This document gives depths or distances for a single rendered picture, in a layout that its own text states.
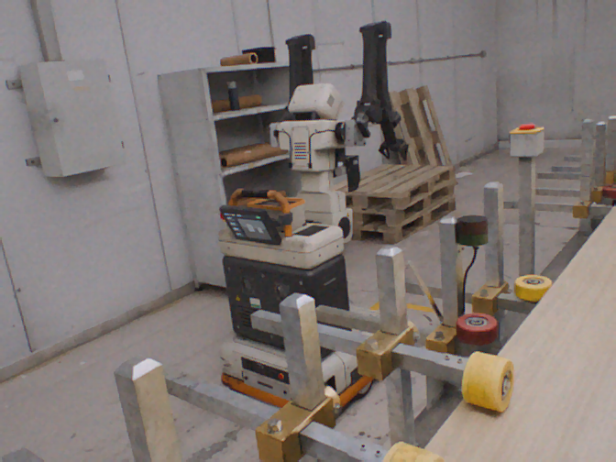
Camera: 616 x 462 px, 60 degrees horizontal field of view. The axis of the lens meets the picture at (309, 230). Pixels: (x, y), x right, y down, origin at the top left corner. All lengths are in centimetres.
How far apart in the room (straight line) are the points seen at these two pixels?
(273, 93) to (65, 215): 181
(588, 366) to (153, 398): 73
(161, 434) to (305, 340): 24
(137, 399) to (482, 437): 50
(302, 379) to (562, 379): 45
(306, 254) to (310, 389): 136
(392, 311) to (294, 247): 121
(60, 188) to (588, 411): 304
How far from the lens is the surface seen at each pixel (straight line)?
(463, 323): 115
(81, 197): 353
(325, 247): 217
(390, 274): 93
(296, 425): 77
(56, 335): 359
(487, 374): 86
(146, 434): 60
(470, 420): 89
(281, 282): 225
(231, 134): 425
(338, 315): 132
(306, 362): 76
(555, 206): 235
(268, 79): 433
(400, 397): 104
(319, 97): 244
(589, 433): 89
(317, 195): 250
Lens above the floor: 142
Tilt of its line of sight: 16 degrees down
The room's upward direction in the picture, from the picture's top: 6 degrees counter-clockwise
